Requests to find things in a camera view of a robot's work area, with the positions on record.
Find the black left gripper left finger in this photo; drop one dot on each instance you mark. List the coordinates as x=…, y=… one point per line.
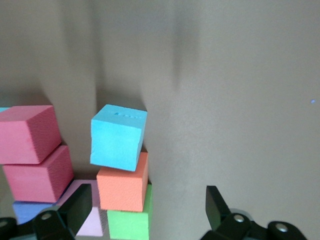
x=75, y=207

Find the green foam cube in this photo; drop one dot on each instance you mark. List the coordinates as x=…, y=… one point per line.
x=130, y=225

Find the orange foam cube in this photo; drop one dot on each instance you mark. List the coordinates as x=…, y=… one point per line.
x=122, y=190

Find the purple foam cube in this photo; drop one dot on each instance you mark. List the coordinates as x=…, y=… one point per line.
x=27, y=211

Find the pink foam cube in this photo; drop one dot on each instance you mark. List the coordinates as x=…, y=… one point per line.
x=92, y=222

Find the brown table cover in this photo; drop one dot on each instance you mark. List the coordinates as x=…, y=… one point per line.
x=225, y=100

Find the light blue foam cube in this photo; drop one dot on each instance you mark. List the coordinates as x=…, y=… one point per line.
x=4, y=110
x=117, y=140

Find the red foam cube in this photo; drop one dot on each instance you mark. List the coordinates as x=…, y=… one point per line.
x=35, y=181
x=25, y=135

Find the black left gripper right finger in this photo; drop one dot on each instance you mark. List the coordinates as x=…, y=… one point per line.
x=220, y=212

